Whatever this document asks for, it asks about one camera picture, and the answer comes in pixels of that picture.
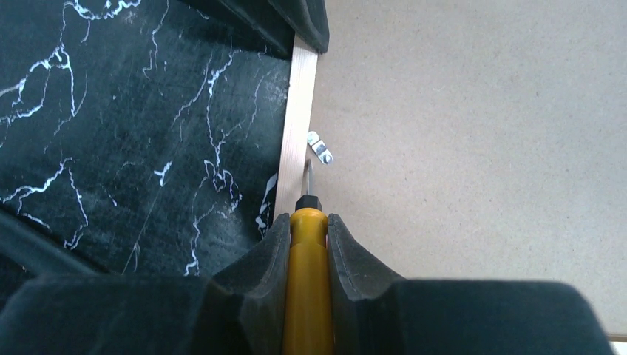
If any wooden picture frame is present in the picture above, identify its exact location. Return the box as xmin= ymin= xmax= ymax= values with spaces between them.
xmin=276 ymin=1 xmax=626 ymax=342

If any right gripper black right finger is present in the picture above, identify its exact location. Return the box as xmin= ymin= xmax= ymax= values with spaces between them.
xmin=328 ymin=214 xmax=612 ymax=354

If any silver frame retaining clip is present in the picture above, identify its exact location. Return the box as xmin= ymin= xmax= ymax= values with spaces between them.
xmin=307 ymin=131 xmax=333 ymax=165

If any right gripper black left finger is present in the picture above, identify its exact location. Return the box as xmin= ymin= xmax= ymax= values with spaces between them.
xmin=1 ymin=214 xmax=290 ymax=354

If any yellow handled screwdriver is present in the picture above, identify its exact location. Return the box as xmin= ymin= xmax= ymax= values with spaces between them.
xmin=282 ymin=160 xmax=334 ymax=354

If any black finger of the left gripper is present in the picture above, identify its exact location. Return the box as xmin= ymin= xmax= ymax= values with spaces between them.
xmin=269 ymin=0 xmax=330 ymax=54
xmin=184 ymin=0 xmax=294 ymax=59

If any black adjustable wrench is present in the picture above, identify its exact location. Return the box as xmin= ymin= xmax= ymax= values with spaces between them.
xmin=1 ymin=209 xmax=111 ymax=275

